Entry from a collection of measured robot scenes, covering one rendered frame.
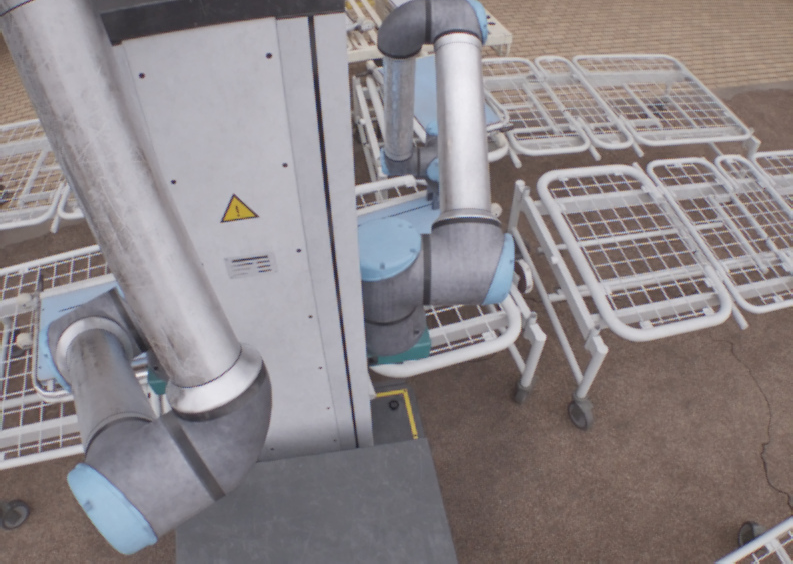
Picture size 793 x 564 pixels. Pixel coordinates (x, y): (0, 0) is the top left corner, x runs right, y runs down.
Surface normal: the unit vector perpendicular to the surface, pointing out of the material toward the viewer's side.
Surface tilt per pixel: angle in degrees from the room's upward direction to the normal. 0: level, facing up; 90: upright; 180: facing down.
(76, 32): 68
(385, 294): 90
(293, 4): 90
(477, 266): 41
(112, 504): 29
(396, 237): 5
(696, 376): 0
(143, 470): 15
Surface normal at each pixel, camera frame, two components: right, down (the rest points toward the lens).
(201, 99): 0.18, 0.73
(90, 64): 0.79, 0.10
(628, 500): 0.00, -0.68
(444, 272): 0.00, 0.07
